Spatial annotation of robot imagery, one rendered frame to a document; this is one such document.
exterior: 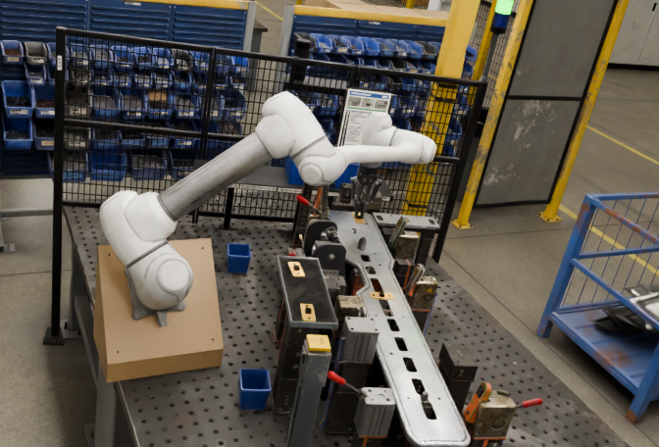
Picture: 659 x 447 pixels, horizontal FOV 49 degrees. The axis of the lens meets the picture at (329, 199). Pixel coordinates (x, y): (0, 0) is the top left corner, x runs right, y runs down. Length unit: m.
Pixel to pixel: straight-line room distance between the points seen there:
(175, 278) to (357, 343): 0.59
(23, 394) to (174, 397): 1.23
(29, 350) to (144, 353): 1.39
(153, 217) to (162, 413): 0.62
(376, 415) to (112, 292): 0.98
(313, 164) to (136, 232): 0.59
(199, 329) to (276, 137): 0.74
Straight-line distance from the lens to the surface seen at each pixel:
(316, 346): 2.02
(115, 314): 2.52
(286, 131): 2.25
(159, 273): 2.28
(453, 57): 3.45
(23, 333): 3.95
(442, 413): 2.18
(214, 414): 2.45
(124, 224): 2.33
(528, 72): 5.47
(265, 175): 3.28
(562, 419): 2.85
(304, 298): 2.20
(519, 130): 5.66
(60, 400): 3.55
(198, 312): 2.58
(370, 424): 2.09
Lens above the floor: 2.35
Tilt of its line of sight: 25 degrees down
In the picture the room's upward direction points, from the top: 11 degrees clockwise
